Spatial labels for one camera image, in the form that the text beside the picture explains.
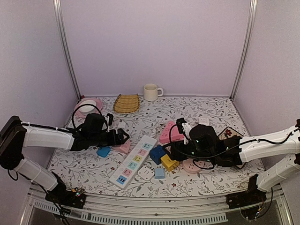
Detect white plug adapter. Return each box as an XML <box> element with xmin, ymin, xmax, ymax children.
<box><xmin>137</xmin><ymin>166</ymin><xmax>155</xmax><ymax>181</ymax></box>

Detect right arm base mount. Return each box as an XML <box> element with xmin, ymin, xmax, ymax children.
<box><xmin>226</xmin><ymin>174</ymin><xmax>267</xmax><ymax>209</ymax></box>

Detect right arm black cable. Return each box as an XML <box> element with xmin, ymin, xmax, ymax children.
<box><xmin>162</xmin><ymin>124</ymin><xmax>242</xmax><ymax>170</ymax></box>

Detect white floral cube adapter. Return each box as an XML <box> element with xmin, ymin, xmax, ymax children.
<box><xmin>199</xmin><ymin>117</ymin><xmax>210</xmax><ymax>126</ymax></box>

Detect right aluminium corner post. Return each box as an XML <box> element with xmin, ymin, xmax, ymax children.
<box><xmin>230</xmin><ymin>0</ymin><xmax>258</xmax><ymax>101</ymax></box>

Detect white bowl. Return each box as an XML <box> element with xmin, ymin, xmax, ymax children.
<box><xmin>78</xmin><ymin>101</ymin><xmax>96</xmax><ymax>115</ymax></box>

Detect cyan cube adapter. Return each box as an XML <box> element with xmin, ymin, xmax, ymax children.
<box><xmin>97</xmin><ymin>146</ymin><xmax>111</xmax><ymax>158</ymax></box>

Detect white charger with prongs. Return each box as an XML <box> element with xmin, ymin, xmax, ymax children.
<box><xmin>118</xmin><ymin>121</ymin><xmax>127</xmax><ymax>129</ymax></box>

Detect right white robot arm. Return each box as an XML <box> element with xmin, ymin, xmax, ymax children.
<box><xmin>170</xmin><ymin>118</ymin><xmax>300</xmax><ymax>204</ymax></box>

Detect white power strip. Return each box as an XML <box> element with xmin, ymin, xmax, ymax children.
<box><xmin>109</xmin><ymin>135</ymin><xmax>158</xmax><ymax>189</ymax></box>

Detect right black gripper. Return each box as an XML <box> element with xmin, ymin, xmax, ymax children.
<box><xmin>162</xmin><ymin>140</ymin><xmax>215</xmax><ymax>164</ymax></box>

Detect dark blue cube adapter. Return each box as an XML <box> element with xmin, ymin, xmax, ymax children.
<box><xmin>150</xmin><ymin>145</ymin><xmax>166</xmax><ymax>165</ymax></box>

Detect yellow bamboo tray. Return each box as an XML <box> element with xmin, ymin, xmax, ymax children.
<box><xmin>113</xmin><ymin>94</ymin><xmax>140</xmax><ymax>114</ymax></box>

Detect yellow cube adapter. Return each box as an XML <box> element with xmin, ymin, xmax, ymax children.
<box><xmin>160</xmin><ymin>154</ymin><xmax>180</xmax><ymax>172</ymax></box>

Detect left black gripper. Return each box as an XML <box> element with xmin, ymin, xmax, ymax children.
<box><xmin>90</xmin><ymin>128</ymin><xmax>130</xmax><ymax>148</ymax></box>

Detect aluminium corner post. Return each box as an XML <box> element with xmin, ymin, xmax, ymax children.
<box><xmin>230</xmin><ymin>0</ymin><xmax>258</xmax><ymax>101</ymax></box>
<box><xmin>53</xmin><ymin>0</ymin><xmax>81</xmax><ymax>100</ymax></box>

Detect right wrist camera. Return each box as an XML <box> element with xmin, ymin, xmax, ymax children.
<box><xmin>176</xmin><ymin>118</ymin><xmax>192</xmax><ymax>144</ymax></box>

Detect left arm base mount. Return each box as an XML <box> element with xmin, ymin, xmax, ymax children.
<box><xmin>45</xmin><ymin>172</ymin><xmax>86</xmax><ymax>209</ymax></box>

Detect pink plate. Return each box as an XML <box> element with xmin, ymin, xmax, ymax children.
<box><xmin>74</xmin><ymin>98</ymin><xmax>103</xmax><ymax>118</ymax></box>

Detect round pink socket hub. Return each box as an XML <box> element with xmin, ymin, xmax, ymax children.
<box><xmin>182</xmin><ymin>159</ymin><xmax>201</xmax><ymax>174</ymax></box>

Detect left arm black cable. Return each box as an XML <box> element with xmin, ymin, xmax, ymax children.
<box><xmin>71</xmin><ymin>104</ymin><xmax>104</xmax><ymax>129</ymax></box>

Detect cream ceramic mug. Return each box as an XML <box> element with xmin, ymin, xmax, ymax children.
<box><xmin>143</xmin><ymin>83</ymin><xmax>164</xmax><ymax>101</ymax></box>

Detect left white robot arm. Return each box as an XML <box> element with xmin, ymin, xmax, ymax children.
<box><xmin>0</xmin><ymin>113</ymin><xmax>129</xmax><ymax>203</ymax></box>

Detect pink power strip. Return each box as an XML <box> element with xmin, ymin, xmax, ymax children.
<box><xmin>159</xmin><ymin>121</ymin><xmax>184</xmax><ymax>144</ymax></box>

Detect floral square tray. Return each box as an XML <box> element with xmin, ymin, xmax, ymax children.
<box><xmin>217</xmin><ymin>127</ymin><xmax>246</xmax><ymax>170</ymax></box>

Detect pink cube adapter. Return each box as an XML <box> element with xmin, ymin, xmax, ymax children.
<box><xmin>112</xmin><ymin>140</ymin><xmax>131</xmax><ymax>154</ymax></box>

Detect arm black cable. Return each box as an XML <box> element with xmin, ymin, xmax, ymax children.
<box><xmin>71</xmin><ymin>104</ymin><xmax>104</xmax><ymax>129</ymax></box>
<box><xmin>162</xmin><ymin>124</ymin><xmax>242</xmax><ymax>170</ymax></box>

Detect light blue plug adapter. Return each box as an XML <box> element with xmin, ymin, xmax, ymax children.
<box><xmin>154</xmin><ymin>168</ymin><xmax>165</xmax><ymax>179</ymax></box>

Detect left aluminium corner post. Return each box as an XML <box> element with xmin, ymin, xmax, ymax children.
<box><xmin>53</xmin><ymin>0</ymin><xmax>81</xmax><ymax>100</ymax></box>

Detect aluminium front rail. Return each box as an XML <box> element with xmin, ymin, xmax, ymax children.
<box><xmin>20</xmin><ymin>185</ymin><xmax>294</xmax><ymax>225</ymax></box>

